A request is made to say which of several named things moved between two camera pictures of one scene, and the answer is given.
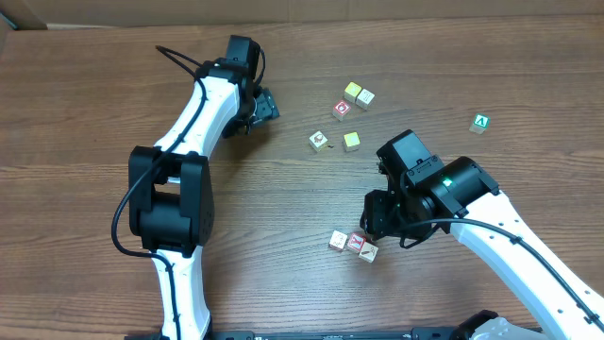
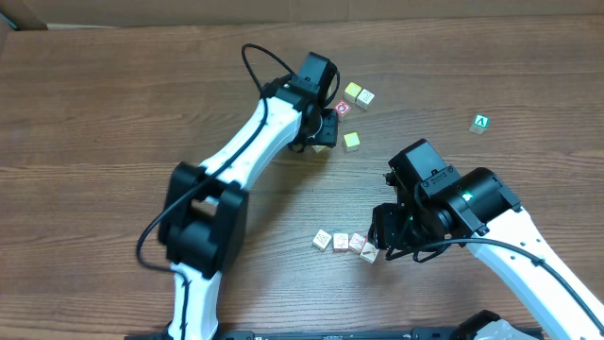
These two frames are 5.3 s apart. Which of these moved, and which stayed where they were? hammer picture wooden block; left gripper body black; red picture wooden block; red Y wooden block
Moved: left gripper body black
Stayed: red Y wooden block; red picture wooden block; hammer picture wooden block
